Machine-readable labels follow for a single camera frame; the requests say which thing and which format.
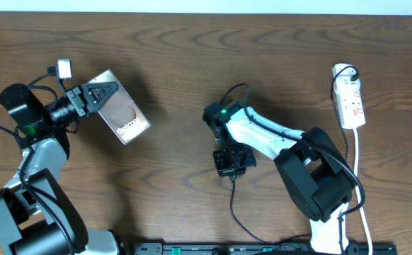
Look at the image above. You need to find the black charging cable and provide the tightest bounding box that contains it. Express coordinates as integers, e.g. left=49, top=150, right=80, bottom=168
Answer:
left=229, top=65, right=360, bottom=245

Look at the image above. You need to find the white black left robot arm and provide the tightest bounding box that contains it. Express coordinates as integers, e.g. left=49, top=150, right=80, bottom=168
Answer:
left=0, top=81, right=131, bottom=254

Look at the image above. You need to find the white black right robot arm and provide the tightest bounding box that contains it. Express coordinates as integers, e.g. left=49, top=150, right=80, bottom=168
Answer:
left=202, top=101, right=357, bottom=254

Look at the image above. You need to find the white USB charger adapter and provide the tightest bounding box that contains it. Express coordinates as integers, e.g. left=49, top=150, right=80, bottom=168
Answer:
left=332, top=63, right=359, bottom=81

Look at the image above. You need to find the white power strip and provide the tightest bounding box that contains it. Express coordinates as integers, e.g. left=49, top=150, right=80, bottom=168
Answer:
left=333, top=75, right=365, bottom=130

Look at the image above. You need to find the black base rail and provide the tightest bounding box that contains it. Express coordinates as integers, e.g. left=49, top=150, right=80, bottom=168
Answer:
left=124, top=242, right=398, bottom=255

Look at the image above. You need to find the white power strip cord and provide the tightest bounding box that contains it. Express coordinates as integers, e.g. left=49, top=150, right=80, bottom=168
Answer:
left=352, top=127, right=374, bottom=255

